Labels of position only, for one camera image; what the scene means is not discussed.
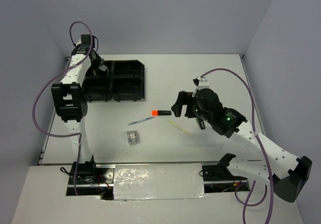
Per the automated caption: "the small clear tape roll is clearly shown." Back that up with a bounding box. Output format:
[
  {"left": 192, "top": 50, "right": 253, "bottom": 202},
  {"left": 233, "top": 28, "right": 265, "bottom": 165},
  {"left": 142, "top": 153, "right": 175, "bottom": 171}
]
[{"left": 98, "top": 64, "right": 108, "bottom": 71}]

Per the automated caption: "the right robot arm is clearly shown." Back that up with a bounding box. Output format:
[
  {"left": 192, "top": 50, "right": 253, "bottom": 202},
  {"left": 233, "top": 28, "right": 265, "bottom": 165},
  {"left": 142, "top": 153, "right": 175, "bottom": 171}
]
[{"left": 171, "top": 88, "right": 312, "bottom": 203}]

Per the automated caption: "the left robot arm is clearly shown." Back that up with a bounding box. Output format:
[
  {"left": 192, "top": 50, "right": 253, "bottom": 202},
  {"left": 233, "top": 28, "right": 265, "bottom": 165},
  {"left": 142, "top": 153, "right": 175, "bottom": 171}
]
[{"left": 51, "top": 35, "right": 102, "bottom": 186}]

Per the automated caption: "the blue highlighter marker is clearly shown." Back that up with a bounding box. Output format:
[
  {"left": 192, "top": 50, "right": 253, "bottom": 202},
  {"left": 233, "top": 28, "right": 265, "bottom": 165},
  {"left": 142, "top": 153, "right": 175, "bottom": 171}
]
[{"left": 196, "top": 118, "right": 206, "bottom": 130}]

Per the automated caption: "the yellow thin pen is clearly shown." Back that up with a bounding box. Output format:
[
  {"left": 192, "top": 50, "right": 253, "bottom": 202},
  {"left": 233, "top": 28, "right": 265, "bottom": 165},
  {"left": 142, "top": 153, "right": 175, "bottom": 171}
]
[{"left": 167, "top": 120, "right": 191, "bottom": 135}]

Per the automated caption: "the black four-compartment organizer tray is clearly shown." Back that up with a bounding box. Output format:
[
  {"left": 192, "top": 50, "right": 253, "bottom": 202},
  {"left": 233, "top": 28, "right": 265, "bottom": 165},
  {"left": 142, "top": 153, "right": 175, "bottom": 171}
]
[{"left": 82, "top": 60, "right": 145, "bottom": 102}]

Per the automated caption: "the orange highlighter marker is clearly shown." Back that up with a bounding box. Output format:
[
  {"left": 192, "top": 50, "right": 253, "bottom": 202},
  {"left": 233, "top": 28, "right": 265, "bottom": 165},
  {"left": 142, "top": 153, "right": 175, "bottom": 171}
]
[{"left": 151, "top": 110, "right": 172, "bottom": 116}]

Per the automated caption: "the blue ballpoint pen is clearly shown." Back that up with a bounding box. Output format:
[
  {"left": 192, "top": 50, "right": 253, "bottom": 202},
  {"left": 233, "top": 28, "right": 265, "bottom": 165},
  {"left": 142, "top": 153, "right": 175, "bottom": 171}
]
[{"left": 127, "top": 116, "right": 155, "bottom": 126}]

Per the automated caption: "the silver foil covered panel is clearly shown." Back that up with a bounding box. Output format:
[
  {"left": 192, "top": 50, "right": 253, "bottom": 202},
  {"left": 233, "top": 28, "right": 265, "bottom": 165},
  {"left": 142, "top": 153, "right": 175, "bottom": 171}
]
[{"left": 113, "top": 163, "right": 206, "bottom": 200}]

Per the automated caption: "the metal mounting rail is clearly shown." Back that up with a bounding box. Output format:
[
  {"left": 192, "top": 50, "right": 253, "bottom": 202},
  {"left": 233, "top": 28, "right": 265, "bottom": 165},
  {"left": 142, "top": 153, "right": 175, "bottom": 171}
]
[{"left": 96, "top": 161, "right": 219, "bottom": 168}]

